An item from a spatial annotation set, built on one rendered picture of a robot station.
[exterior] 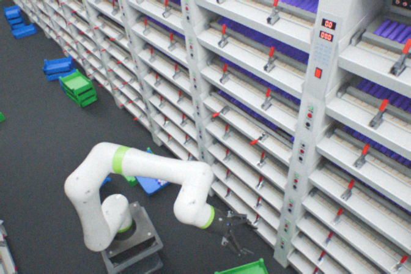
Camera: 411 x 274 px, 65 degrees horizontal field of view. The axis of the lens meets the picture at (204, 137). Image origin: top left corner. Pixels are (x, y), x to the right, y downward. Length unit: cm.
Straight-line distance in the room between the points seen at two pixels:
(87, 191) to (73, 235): 119
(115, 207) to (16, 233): 115
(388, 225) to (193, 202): 70
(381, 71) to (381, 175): 38
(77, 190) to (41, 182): 162
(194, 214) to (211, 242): 107
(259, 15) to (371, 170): 66
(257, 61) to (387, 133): 55
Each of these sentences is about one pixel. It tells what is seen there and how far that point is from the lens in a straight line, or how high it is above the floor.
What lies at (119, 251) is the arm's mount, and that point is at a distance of 184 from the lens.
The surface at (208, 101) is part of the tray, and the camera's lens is 173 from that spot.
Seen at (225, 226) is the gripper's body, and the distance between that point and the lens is 127.
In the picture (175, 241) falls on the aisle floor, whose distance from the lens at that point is 224.
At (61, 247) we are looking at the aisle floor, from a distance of 246.
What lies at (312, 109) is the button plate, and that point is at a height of 122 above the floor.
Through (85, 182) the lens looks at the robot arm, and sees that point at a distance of 129.
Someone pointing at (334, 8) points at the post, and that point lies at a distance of 100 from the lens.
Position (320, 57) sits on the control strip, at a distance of 107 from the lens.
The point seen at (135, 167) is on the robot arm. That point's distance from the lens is 129.
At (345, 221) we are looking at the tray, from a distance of 152.
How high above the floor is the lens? 196
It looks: 44 degrees down
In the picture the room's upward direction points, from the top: 5 degrees counter-clockwise
